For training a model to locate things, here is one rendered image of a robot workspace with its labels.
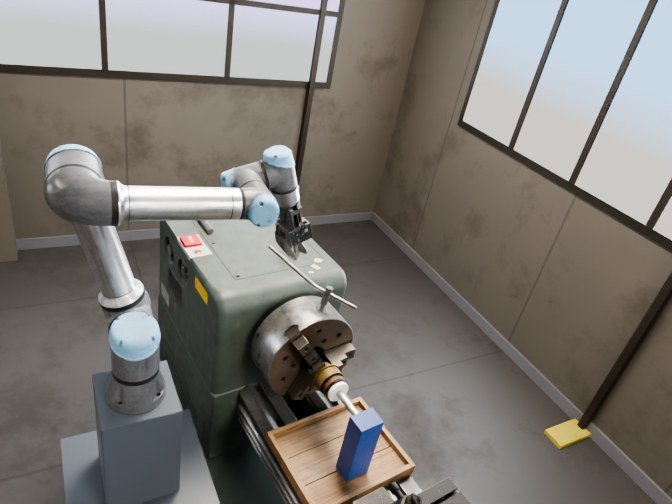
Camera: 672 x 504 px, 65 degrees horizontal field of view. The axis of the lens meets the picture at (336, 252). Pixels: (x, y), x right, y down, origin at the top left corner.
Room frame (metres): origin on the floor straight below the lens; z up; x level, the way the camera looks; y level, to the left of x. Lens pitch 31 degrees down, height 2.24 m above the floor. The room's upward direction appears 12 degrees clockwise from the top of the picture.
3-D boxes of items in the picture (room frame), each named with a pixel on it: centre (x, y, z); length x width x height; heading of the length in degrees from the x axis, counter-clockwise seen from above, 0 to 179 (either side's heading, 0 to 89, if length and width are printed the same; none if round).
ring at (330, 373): (1.18, -0.06, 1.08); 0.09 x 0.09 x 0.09; 39
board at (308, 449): (1.08, -0.14, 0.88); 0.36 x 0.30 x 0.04; 129
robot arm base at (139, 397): (0.96, 0.45, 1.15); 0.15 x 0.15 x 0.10
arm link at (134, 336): (0.97, 0.45, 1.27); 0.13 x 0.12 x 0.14; 31
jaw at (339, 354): (1.29, -0.08, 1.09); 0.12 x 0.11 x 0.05; 129
